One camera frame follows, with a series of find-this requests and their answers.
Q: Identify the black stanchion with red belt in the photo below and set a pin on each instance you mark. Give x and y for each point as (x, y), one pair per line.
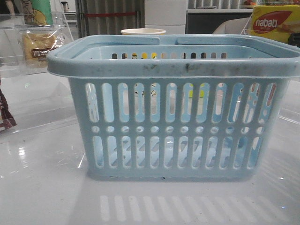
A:
(110, 15)

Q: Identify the clear acrylic display shelf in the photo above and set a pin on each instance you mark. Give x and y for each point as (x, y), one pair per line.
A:
(287, 31)

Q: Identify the light blue plastic basket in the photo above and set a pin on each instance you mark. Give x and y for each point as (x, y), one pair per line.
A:
(176, 106)

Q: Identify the brown snack packet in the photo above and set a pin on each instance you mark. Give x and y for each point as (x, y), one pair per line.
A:
(6, 119)

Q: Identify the clear acrylic left shelf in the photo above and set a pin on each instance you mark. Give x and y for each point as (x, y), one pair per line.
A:
(30, 97)

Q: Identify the green yellow snack bag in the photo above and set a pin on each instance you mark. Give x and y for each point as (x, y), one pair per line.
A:
(37, 12)

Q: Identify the yellow nabati wafer box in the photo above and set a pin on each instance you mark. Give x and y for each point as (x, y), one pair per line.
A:
(284, 12)

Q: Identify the bread slice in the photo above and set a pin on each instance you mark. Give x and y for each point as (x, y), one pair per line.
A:
(36, 44)

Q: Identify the white refrigerator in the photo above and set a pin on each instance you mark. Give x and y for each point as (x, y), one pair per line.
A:
(168, 15)

